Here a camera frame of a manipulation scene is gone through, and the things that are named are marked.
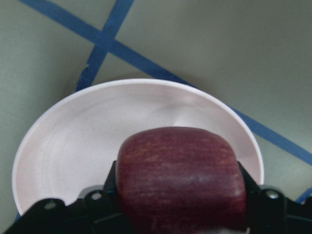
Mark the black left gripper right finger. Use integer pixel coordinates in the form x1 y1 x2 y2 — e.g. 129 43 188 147
238 162 312 234

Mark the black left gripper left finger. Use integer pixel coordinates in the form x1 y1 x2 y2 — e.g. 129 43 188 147
5 162 136 234

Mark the red apple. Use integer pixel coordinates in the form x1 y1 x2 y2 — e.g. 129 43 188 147
116 127 247 234

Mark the pink plate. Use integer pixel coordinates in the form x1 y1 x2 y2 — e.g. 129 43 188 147
12 78 264 215

